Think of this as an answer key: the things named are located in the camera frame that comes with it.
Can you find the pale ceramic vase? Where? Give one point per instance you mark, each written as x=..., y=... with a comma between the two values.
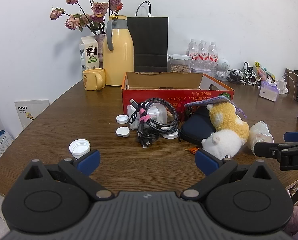
x=99, y=45

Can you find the yellow white plush toy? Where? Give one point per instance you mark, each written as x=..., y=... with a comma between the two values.
x=229, y=125

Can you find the dark blue pouch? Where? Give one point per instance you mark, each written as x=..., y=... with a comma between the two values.
x=194, y=130

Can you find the white charger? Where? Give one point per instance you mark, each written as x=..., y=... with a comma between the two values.
x=282, y=86

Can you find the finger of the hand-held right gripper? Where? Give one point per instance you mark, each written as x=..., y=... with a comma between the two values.
x=266, y=149
x=296, y=136

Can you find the dried rose bouquet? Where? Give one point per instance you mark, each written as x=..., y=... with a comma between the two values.
x=98, y=8

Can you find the white bottle cap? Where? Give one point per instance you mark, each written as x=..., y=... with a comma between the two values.
x=122, y=119

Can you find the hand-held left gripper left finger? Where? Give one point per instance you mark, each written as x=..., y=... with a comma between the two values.
x=90, y=161

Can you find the black plug adapter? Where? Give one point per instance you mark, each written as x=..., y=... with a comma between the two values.
x=247, y=66

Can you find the white screw lid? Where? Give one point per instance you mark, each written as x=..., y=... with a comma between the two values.
x=79, y=147

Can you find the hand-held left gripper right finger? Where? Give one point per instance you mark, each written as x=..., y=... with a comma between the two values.
x=206, y=163

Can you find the colourful snack packet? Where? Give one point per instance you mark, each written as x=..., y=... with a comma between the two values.
x=264, y=71

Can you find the black paper bag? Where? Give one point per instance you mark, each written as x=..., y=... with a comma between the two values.
x=149, y=42

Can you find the blue white carton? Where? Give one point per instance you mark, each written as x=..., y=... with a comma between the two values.
x=0, y=145

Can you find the clear plastic bag bundle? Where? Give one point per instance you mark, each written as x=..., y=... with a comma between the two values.
x=260, y=135

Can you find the white printed tin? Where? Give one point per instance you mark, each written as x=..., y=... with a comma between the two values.
x=204, y=67

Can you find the white round puck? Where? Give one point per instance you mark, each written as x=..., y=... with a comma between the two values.
x=171, y=136

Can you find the clear snack container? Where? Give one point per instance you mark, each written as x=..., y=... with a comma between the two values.
x=180, y=67

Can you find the white milk carton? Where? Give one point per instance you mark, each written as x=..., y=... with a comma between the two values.
x=89, y=52

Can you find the small orange item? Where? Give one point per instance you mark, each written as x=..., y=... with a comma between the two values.
x=191, y=150

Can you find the clear water bottle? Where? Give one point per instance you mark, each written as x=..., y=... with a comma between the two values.
x=192, y=50
x=203, y=50
x=213, y=52

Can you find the dark red flower decoration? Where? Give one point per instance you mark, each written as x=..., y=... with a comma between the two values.
x=182, y=111

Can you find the white oval case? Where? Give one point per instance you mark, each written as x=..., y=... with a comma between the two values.
x=122, y=132

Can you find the purple tissue pack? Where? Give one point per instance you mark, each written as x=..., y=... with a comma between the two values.
x=268, y=91

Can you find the red cardboard box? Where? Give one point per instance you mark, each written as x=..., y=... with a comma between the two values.
x=149, y=97

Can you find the yellow mug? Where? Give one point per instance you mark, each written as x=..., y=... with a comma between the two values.
x=91, y=80

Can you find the white power adapter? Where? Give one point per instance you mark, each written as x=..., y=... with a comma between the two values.
x=155, y=115

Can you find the purple knitted cloth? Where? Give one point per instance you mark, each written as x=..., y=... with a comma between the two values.
x=209, y=101

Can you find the white robot speaker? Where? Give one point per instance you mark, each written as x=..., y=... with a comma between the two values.
x=223, y=66

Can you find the yellow thermos jug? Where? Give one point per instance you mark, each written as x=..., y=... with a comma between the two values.
x=119, y=55

